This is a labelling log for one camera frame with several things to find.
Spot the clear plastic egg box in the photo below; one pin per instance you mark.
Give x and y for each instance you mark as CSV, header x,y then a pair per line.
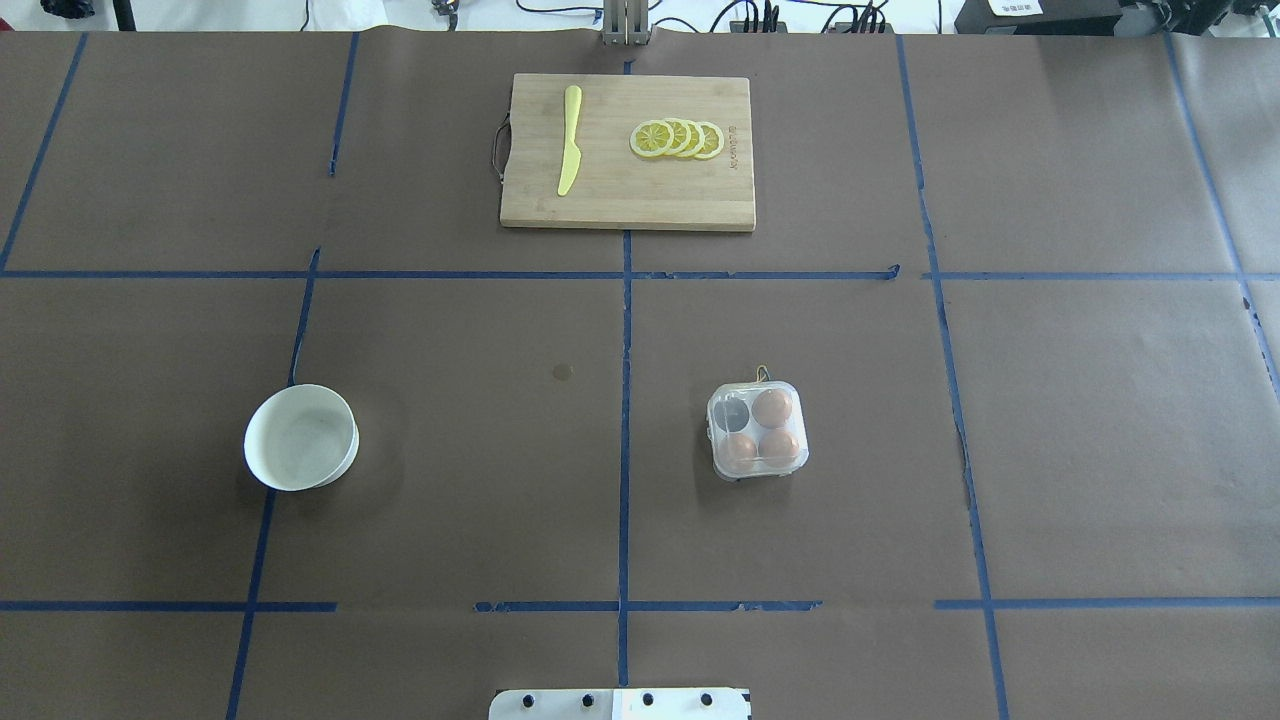
x,y
728,411

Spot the brown egg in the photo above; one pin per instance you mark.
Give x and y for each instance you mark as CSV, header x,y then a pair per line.
x,y
779,448
739,453
772,408

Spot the brown egg front in box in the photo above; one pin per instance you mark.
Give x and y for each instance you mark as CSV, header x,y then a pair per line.
x,y
772,408

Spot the black box on bench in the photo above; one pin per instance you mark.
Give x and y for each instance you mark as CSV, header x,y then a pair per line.
x,y
1038,18

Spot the bamboo cutting board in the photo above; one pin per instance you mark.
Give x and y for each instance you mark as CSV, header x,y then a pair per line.
x,y
616,190

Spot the yellow plastic knife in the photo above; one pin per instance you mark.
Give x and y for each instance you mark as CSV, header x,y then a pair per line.
x,y
571,152

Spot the lemon slice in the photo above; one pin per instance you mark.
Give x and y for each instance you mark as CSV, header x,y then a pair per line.
x,y
682,136
712,141
652,139
695,140

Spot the white ceramic bowl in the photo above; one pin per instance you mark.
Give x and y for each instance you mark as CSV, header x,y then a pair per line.
x,y
303,437

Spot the aluminium frame post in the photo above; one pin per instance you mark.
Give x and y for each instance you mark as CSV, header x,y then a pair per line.
x,y
626,23

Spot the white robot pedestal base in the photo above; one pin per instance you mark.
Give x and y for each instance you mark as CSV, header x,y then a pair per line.
x,y
623,703

